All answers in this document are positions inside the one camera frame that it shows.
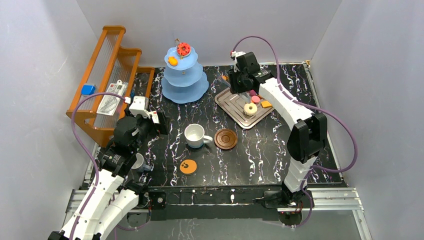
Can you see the orange wooden tiered rack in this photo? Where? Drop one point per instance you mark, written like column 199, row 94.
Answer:
column 109, row 63

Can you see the silver metal tray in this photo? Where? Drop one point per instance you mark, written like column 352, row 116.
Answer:
column 233, row 105

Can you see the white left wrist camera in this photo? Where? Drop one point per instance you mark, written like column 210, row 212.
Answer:
column 139, row 106

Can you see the blue eraser block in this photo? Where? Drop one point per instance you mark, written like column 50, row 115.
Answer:
column 88, row 89

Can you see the yellow rectangular biscuit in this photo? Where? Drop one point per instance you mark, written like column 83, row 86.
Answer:
column 266, row 104

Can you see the brown wooden saucer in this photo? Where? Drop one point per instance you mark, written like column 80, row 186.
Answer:
column 225, row 139

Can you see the orange fish-shaped cookie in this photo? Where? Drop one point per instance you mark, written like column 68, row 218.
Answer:
column 172, row 61

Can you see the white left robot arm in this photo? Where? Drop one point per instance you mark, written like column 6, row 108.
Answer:
column 109, row 198

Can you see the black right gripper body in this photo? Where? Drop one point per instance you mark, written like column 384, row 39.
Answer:
column 236, row 81

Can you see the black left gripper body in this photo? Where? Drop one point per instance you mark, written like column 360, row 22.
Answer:
column 161, row 122

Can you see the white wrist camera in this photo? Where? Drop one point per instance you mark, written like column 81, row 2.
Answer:
column 139, row 106
column 234, row 55

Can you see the cream white donut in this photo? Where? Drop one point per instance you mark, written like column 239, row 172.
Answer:
column 250, row 109

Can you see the orange round coaster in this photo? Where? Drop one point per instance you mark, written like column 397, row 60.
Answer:
column 188, row 167

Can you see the blue three-tier cake stand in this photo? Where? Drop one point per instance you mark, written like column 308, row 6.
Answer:
column 187, row 82

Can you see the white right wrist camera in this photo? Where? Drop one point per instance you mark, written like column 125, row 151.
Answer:
column 234, row 55

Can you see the pink round macaron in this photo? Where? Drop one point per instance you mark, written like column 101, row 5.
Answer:
column 255, row 99

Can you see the clear ruler set package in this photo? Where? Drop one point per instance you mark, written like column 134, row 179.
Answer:
column 109, row 103

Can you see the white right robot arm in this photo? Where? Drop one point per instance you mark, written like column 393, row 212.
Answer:
column 308, row 134

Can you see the white ceramic mug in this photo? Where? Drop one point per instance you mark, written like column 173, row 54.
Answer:
column 195, row 136

